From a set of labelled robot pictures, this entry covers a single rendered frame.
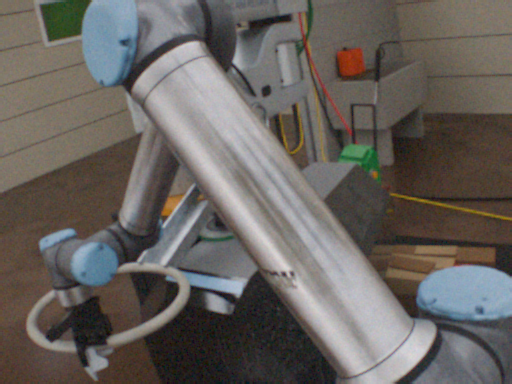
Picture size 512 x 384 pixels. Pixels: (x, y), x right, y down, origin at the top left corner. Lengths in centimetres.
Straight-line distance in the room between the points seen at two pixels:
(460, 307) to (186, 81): 45
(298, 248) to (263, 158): 10
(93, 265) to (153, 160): 27
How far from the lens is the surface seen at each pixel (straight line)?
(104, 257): 103
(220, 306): 156
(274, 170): 54
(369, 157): 347
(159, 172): 91
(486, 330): 69
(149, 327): 126
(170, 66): 58
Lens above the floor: 159
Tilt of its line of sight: 20 degrees down
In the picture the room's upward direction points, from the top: 11 degrees counter-clockwise
